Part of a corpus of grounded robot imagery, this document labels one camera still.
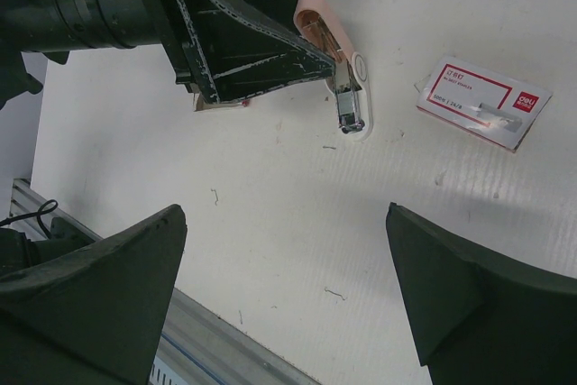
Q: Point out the red white staple box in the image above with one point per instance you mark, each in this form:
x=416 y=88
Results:
x=489 y=105

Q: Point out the torn red white box flap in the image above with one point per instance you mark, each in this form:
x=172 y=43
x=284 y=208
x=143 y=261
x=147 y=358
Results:
x=200 y=104

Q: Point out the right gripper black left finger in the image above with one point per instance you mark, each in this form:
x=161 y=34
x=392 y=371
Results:
x=88 y=313

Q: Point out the pink white mini stapler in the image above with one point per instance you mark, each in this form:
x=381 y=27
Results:
x=350 y=85

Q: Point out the white slotted cable duct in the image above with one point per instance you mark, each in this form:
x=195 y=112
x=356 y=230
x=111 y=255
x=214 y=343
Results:
x=162 y=374

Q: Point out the loose bent staple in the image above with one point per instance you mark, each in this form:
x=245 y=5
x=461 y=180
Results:
x=214 y=191
x=335 y=294

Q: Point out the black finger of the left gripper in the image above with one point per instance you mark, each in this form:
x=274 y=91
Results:
x=240 y=49

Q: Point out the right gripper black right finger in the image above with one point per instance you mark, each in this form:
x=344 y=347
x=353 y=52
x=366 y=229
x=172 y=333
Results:
x=478 y=316

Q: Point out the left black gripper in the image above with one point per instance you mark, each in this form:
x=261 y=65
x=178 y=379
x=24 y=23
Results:
x=55 y=28

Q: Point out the aluminium front rail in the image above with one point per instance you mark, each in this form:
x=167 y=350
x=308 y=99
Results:
x=197 y=344

